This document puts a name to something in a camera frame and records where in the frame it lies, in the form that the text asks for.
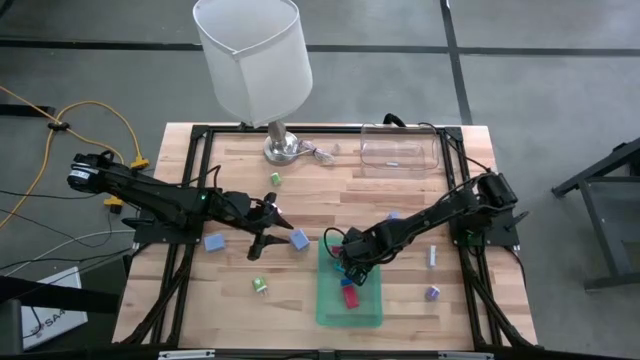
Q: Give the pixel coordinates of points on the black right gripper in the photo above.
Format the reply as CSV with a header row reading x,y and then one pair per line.
x,y
360,252

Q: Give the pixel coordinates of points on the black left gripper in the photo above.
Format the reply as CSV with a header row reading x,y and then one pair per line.
x,y
250,212

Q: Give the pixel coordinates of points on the teal mini stapler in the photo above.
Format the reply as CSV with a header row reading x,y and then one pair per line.
x,y
339,268

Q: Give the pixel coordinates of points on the red rectangular box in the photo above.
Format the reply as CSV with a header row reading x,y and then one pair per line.
x,y
351,297

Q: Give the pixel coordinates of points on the light blue power adapter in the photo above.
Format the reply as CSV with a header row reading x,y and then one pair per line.
x,y
393,215
214,243
300,240

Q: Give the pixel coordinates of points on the green cube wall charger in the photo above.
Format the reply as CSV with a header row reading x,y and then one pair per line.
x,y
275,179
259,285

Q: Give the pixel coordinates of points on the white mini stapler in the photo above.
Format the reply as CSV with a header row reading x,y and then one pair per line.
x,y
432,256

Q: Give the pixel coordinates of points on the purple cube wall charger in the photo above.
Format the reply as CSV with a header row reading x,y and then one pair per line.
x,y
432,293

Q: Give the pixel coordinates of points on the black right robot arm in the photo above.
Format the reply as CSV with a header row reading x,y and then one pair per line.
x,y
425,217

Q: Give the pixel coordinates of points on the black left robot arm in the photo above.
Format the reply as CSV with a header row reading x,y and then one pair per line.
x,y
150,192

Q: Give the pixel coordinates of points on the green translucent plastic tray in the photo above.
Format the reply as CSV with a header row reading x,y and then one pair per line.
x,y
370,310

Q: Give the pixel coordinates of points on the clear plastic container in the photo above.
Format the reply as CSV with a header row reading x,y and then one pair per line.
x,y
400,145

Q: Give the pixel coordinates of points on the yellow power plug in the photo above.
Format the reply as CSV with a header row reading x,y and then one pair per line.
x,y
140,163
113,202

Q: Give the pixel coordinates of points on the white shade silver table lamp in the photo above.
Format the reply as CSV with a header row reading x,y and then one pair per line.
x,y
255,65

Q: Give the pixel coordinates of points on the black beam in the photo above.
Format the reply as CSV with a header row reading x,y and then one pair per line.
x,y
60,296

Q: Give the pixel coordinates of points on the white printed box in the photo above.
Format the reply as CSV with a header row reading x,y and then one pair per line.
x,y
65,327

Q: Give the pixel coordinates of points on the black metal stand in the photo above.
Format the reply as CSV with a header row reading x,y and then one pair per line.
x,y
602,230

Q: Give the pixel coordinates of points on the black floor strip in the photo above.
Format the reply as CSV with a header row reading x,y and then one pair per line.
x,y
25,110

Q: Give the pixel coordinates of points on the black aluminium table frame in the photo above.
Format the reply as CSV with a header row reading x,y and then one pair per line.
x,y
330,129

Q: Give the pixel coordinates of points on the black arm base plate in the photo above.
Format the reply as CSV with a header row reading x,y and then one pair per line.
x,y
150,232
505,240

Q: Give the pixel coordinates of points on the silver metal bracket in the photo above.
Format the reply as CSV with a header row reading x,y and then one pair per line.
x,y
180,355
465,356

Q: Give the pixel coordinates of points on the grey post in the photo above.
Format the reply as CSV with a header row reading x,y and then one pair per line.
x,y
10,330

